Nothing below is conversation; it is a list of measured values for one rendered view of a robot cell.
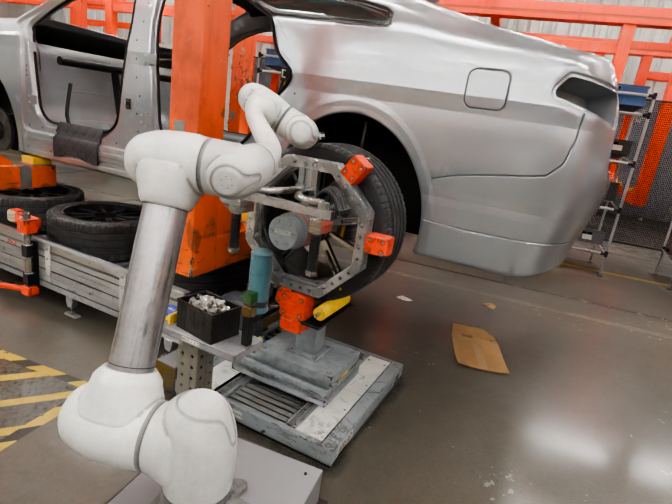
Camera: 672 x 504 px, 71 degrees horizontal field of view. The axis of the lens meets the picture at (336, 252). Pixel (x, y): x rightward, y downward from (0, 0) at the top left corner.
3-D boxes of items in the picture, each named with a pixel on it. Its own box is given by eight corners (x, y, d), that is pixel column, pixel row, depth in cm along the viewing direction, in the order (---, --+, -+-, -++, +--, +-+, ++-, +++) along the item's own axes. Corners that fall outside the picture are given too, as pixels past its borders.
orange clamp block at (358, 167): (359, 184, 180) (374, 167, 176) (350, 185, 173) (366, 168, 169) (347, 171, 181) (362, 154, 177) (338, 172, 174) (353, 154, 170)
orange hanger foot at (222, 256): (277, 249, 267) (283, 189, 257) (215, 270, 221) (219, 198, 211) (253, 242, 273) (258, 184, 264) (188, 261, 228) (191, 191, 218)
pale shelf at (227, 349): (262, 346, 179) (263, 338, 178) (234, 363, 164) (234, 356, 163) (178, 312, 196) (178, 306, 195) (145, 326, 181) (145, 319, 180)
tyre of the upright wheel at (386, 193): (432, 259, 198) (370, 115, 198) (415, 272, 177) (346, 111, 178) (310, 304, 230) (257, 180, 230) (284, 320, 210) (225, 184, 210)
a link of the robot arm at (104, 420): (129, 487, 97) (34, 462, 99) (166, 459, 113) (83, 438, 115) (207, 126, 101) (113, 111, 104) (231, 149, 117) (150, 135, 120)
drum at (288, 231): (323, 245, 191) (328, 211, 187) (296, 256, 173) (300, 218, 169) (294, 237, 197) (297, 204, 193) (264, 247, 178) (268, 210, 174)
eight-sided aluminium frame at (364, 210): (360, 305, 189) (382, 170, 174) (353, 310, 183) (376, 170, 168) (250, 270, 210) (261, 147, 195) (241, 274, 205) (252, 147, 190)
